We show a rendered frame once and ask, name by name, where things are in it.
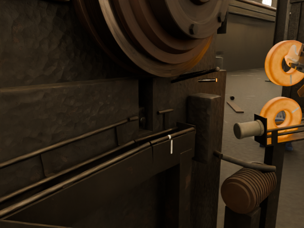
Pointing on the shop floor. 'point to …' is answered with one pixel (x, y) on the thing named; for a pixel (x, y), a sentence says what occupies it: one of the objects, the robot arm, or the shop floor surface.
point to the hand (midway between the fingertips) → (287, 57)
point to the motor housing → (246, 196)
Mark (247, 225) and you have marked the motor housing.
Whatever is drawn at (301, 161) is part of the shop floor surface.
